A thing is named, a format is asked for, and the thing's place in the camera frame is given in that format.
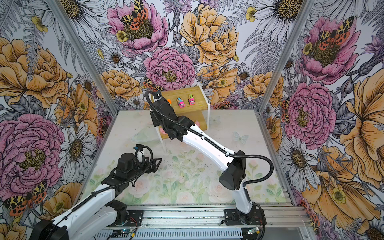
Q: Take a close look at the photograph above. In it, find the pink green toy truck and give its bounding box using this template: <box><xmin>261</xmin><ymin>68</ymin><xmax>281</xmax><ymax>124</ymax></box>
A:
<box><xmin>188</xmin><ymin>94</ymin><xmax>196</xmax><ymax>105</ymax></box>

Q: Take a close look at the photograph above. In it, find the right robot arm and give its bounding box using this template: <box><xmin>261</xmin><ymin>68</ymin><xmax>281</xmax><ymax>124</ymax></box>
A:
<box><xmin>145</xmin><ymin>91</ymin><xmax>255</xmax><ymax>225</ymax></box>

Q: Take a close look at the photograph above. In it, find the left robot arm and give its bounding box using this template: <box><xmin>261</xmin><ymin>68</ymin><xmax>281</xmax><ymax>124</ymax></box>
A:
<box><xmin>30</xmin><ymin>151</ymin><xmax>162</xmax><ymax>240</ymax></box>

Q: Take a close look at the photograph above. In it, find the bamboo two-tier shelf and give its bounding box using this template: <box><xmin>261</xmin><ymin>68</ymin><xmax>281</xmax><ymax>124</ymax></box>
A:
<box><xmin>145</xmin><ymin>85</ymin><xmax>210</xmax><ymax>140</ymax></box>

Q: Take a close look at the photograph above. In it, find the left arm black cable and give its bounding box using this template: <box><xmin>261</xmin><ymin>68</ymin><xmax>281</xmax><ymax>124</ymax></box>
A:
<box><xmin>70</xmin><ymin>144</ymin><xmax>154</xmax><ymax>214</ymax></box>

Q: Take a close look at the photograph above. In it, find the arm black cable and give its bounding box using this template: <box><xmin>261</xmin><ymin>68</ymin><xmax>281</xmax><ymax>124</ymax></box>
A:
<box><xmin>144</xmin><ymin>90</ymin><xmax>275</xmax><ymax>240</ymax></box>
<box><xmin>70</xmin><ymin>144</ymin><xmax>154</xmax><ymax>214</ymax></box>

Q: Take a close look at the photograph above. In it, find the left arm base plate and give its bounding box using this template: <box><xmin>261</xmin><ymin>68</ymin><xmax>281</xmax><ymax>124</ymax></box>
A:
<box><xmin>114</xmin><ymin>210</ymin><xmax>144</xmax><ymax>227</ymax></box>

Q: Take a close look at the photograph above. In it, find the aluminium front rail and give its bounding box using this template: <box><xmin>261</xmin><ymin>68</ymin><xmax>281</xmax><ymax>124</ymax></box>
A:
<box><xmin>127</xmin><ymin>203</ymin><xmax>310</xmax><ymax>229</ymax></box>

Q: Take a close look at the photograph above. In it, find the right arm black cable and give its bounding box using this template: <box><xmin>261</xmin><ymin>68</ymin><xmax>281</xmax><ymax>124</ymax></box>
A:
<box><xmin>144</xmin><ymin>90</ymin><xmax>275</xmax><ymax>240</ymax></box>

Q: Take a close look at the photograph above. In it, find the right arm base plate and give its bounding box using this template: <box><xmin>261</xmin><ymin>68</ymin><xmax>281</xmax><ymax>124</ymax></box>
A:
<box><xmin>221</xmin><ymin>209</ymin><xmax>267</xmax><ymax>226</ymax></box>

